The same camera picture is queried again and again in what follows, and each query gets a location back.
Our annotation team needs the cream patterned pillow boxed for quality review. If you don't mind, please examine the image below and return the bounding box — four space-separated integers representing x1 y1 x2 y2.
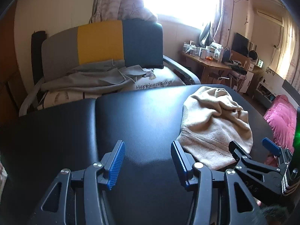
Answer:
37 85 132 110

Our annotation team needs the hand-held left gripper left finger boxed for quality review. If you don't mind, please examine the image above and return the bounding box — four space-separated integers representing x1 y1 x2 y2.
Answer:
27 140 126 225

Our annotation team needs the pink blanket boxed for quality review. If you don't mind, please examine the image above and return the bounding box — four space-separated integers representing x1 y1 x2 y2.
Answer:
263 94 298 167

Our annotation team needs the black monitor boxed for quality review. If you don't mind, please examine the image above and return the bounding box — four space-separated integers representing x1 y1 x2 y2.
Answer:
232 32 250 57

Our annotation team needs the white small cabinet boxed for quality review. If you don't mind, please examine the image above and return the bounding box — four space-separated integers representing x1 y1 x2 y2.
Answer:
244 71 256 94

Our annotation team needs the wooden desk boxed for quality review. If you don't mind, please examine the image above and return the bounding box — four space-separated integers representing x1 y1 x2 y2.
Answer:
180 50 249 86

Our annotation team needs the grey coat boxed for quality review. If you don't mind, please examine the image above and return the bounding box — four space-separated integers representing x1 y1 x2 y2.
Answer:
20 60 150 114

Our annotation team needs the row of jars and boxes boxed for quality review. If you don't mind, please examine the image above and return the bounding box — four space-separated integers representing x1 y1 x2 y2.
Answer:
183 41 223 62

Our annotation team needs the beige knitted sweater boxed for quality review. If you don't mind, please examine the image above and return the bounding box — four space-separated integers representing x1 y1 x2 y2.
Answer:
176 86 254 170

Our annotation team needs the grey yellow blue sofa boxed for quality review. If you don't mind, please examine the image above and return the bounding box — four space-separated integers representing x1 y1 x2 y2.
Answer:
41 19 201 92

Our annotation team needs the person's right forearm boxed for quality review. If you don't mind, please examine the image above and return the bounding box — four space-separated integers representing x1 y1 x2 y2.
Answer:
256 199 291 225

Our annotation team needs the pale patterned curtain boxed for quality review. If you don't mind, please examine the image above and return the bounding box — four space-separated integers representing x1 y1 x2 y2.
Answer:
90 0 158 26
199 0 235 50

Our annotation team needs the brown wooden wardrobe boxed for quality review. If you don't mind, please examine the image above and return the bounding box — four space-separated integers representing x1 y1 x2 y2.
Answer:
0 2 33 120

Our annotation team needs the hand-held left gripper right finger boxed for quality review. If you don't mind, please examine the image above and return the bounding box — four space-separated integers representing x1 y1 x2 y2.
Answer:
171 140 269 225

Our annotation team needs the white printed pillow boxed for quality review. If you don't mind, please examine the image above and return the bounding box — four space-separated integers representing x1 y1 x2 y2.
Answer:
127 66 186 92

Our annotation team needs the bright sheer curtain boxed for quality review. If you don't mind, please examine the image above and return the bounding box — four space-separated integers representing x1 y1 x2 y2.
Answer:
277 12 300 85

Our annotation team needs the low white cabinet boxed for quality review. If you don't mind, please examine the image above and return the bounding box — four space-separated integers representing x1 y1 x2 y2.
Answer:
256 78 278 107

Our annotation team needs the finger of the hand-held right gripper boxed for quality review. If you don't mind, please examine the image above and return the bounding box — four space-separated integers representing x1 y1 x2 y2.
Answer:
262 137 293 169
228 141 285 195

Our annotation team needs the dark bag with arched handle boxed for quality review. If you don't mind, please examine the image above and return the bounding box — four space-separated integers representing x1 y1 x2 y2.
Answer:
222 47 232 62

